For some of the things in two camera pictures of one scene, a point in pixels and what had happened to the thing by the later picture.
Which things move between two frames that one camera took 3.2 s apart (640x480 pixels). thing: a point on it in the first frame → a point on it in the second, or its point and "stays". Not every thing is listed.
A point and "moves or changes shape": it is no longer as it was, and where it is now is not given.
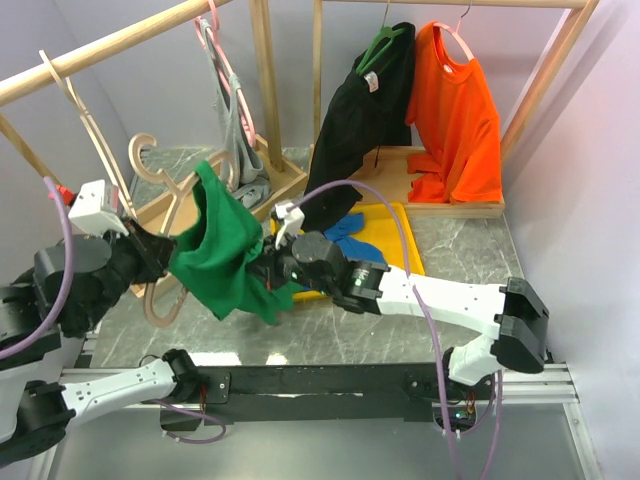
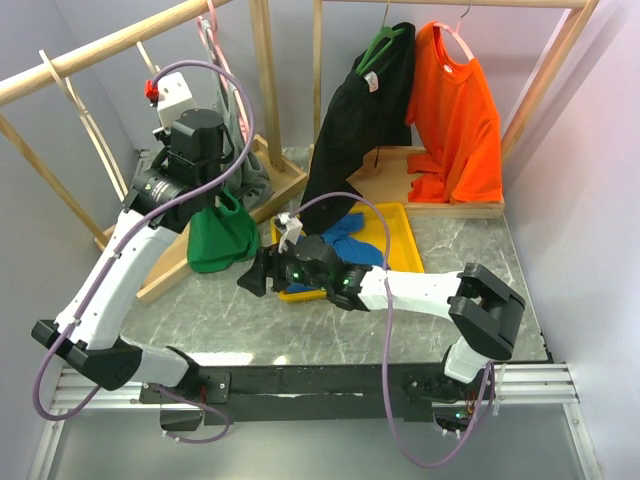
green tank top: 213,264 moves or changes shape
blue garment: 343,236 stays
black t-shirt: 370,107 stays
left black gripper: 156,251 → 162,136
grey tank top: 241,152 stays
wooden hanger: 100,141 stays
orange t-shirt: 455,128 stays
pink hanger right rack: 455,32 stays
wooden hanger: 176,185 → 155,68
